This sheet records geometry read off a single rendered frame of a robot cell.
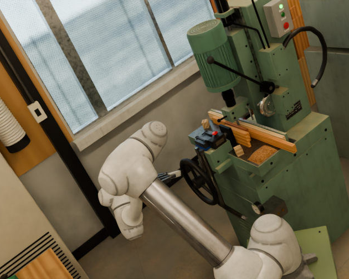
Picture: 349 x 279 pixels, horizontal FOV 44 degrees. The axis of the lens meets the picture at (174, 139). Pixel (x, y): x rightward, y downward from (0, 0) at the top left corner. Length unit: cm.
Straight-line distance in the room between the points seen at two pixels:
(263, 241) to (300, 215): 90
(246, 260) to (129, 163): 53
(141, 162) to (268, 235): 53
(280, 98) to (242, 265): 93
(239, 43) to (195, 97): 163
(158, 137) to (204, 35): 63
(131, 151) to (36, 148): 168
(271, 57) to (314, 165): 69
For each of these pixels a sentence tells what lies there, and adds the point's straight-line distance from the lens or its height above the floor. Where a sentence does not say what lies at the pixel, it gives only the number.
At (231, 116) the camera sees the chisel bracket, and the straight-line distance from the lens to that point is 222.
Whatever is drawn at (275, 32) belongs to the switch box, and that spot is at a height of 135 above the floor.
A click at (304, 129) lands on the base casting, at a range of 240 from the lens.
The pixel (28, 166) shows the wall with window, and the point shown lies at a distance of 317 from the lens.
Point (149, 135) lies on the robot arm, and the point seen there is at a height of 140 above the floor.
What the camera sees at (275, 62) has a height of 124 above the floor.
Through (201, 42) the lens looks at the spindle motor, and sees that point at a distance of 203.
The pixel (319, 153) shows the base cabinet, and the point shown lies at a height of 63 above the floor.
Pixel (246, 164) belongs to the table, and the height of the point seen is 89.
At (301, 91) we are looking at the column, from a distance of 242.
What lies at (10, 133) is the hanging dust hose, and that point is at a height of 121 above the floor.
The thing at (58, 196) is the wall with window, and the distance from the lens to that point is 333.
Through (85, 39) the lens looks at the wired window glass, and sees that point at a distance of 326.
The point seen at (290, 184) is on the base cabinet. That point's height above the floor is 60.
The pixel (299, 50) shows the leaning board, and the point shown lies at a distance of 402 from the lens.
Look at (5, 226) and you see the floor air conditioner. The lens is 296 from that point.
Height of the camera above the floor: 210
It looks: 29 degrees down
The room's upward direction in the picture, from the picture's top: 24 degrees counter-clockwise
